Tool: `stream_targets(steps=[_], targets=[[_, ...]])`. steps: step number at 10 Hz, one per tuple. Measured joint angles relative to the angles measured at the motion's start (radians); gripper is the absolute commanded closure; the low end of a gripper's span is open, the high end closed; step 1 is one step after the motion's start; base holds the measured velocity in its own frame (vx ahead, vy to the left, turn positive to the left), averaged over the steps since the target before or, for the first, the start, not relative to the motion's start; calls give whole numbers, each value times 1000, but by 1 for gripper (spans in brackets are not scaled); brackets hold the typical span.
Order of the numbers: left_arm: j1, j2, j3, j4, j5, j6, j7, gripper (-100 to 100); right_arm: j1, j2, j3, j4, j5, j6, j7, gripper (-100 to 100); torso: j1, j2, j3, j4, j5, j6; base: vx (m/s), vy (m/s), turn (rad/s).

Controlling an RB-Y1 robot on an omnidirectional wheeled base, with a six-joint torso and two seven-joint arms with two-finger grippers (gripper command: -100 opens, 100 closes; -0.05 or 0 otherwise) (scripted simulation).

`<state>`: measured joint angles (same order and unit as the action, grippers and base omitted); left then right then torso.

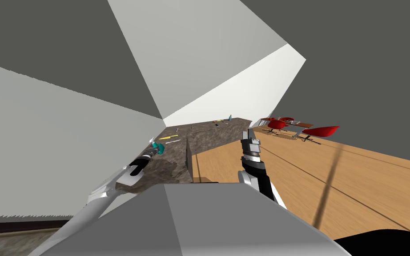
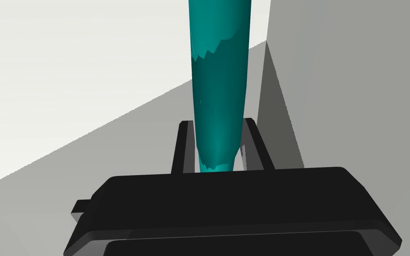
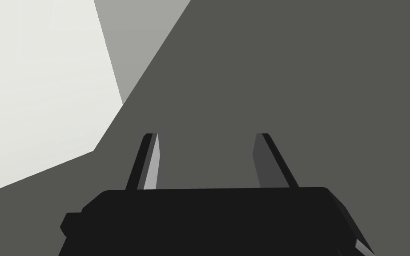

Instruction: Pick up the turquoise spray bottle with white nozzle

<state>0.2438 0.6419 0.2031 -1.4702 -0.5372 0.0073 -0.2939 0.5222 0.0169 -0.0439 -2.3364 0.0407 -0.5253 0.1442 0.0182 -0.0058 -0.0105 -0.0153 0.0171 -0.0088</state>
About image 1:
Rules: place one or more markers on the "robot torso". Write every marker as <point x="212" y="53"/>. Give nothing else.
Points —
<point x="208" y="224"/>

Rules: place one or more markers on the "yellow flat utensil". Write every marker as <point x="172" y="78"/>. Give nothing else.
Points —
<point x="168" y="137"/>

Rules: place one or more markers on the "white flat utensil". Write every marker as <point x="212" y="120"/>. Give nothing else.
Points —
<point x="173" y="141"/>

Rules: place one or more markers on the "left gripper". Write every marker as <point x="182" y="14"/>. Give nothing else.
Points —
<point x="154" y="152"/>

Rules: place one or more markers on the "teal spray bottle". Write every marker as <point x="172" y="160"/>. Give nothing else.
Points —
<point x="160" y="148"/>

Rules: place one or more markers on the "brown dining table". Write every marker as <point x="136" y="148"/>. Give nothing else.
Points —
<point x="299" y="124"/>

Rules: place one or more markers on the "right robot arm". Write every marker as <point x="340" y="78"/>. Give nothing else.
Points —
<point x="264" y="177"/>

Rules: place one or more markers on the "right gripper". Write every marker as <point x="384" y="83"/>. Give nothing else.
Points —
<point x="251" y="145"/>

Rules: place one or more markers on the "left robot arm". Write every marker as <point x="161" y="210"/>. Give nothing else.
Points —
<point x="102" y="193"/>

